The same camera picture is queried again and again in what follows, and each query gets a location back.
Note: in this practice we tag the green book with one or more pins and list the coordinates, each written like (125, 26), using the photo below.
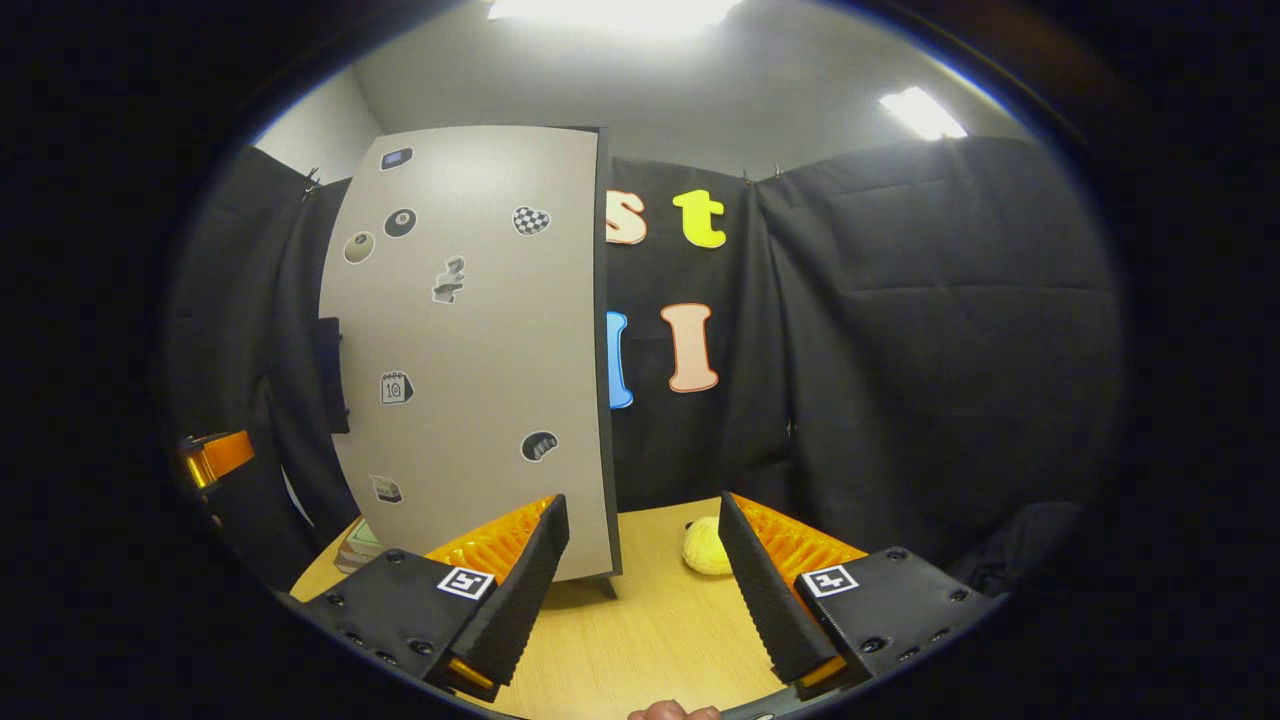
(362, 538)

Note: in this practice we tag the black backdrop cloth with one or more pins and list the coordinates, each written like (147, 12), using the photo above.
(900, 350)

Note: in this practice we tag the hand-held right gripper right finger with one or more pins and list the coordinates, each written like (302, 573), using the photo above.
(765, 600)

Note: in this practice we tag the brown cover book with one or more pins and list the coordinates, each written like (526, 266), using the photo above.
(350, 562)

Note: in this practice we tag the white cabinet door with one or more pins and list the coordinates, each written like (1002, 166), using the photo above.
(480, 400)

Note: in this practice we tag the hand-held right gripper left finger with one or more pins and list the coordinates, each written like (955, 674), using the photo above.
(520, 600)

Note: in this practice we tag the long ceiling light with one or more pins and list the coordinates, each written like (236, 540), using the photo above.
(615, 12)

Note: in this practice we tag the small ceiling light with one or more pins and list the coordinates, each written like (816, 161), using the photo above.
(922, 112)

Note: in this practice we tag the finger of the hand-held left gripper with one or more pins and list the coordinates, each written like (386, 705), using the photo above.
(222, 455)

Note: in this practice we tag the yellow bumpy ball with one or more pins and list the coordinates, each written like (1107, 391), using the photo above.
(705, 550)

